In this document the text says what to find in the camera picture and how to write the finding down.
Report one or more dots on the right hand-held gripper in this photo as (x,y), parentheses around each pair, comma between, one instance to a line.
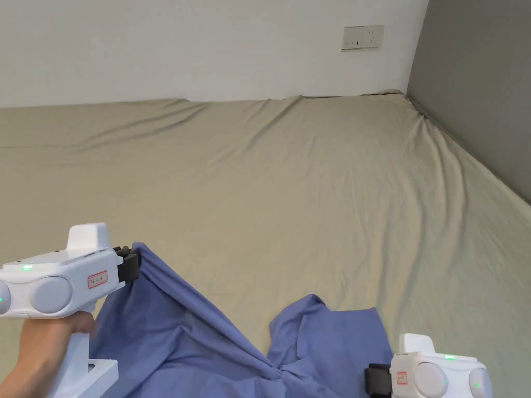
(431,373)

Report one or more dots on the person's left hand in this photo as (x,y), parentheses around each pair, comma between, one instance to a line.
(37,352)

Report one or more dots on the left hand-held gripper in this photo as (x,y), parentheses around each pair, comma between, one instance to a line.
(62,282)

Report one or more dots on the blue shirt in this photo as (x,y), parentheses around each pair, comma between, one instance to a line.
(199,331)

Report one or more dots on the bed with beige sheet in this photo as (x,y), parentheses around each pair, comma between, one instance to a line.
(265,186)

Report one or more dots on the white wall socket panel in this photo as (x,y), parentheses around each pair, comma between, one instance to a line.
(362,37)

